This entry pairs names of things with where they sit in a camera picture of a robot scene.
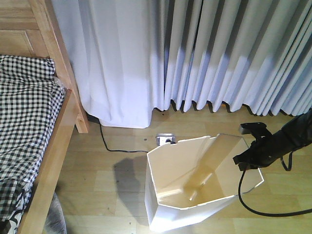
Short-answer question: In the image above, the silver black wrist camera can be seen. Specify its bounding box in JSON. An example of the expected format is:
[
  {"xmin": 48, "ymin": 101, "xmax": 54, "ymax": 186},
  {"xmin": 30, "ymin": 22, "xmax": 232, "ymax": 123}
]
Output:
[{"xmin": 239, "ymin": 122, "xmax": 272, "ymax": 140}]

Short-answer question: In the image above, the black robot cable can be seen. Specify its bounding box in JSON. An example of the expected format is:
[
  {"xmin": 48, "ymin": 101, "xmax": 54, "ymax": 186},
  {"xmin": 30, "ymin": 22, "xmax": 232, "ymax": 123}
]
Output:
[{"xmin": 238, "ymin": 168, "xmax": 312, "ymax": 217}]

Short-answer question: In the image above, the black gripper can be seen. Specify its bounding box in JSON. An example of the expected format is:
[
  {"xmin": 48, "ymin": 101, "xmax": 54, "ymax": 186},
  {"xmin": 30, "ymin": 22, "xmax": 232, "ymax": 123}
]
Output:
[{"xmin": 233, "ymin": 140, "xmax": 275, "ymax": 171}]

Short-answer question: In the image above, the white plastic trash bin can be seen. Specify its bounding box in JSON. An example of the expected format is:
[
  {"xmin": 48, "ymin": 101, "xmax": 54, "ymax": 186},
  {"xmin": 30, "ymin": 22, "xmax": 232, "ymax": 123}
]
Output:
[{"xmin": 145, "ymin": 134, "xmax": 264, "ymax": 232}]

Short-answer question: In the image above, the white sheer curtain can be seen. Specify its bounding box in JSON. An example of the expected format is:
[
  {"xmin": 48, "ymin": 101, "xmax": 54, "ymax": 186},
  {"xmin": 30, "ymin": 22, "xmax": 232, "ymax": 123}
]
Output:
[{"xmin": 52, "ymin": 0, "xmax": 164, "ymax": 129}]

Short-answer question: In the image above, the white floor socket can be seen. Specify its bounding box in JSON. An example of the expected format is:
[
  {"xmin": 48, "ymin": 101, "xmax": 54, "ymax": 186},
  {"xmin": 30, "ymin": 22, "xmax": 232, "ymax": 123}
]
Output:
[{"xmin": 156, "ymin": 133, "xmax": 176, "ymax": 146}]

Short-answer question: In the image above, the black socket cable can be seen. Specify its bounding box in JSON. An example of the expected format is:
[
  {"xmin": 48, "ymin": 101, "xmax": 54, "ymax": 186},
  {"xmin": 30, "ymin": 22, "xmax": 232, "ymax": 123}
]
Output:
[{"xmin": 87, "ymin": 116, "xmax": 149, "ymax": 154}]

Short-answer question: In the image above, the grey round rug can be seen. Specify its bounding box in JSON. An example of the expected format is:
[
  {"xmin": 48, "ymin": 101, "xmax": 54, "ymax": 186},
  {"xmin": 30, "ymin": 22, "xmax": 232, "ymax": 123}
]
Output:
[{"xmin": 44, "ymin": 193, "xmax": 67, "ymax": 234}]

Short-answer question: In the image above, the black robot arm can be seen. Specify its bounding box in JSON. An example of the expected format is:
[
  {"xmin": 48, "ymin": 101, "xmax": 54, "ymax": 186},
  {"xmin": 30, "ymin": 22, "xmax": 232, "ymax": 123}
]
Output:
[{"xmin": 233, "ymin": 110, "xmax": 312, "ymax": 171}]

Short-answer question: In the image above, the black white checkered bedding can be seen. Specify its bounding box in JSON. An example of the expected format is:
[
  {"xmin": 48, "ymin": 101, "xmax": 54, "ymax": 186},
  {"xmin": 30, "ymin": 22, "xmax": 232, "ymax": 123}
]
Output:
[{"xmin": 0, "ymin": 55, "xmax": 66, "ymax": 234}]

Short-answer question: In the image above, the wooden bed frame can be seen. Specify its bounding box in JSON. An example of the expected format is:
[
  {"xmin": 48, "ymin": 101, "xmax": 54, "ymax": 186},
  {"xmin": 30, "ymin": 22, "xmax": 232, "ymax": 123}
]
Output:
[{"xmin": 0, "ymin": 0, "xmax": 88, "ymax": 234}]

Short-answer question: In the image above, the light grey pleated curtain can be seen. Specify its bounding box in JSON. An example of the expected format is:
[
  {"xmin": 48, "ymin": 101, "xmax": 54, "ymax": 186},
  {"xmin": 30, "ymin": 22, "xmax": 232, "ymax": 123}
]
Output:
[{"xmin": 148, "ymin": 0, "xmax": 312, "ymax": 116}]

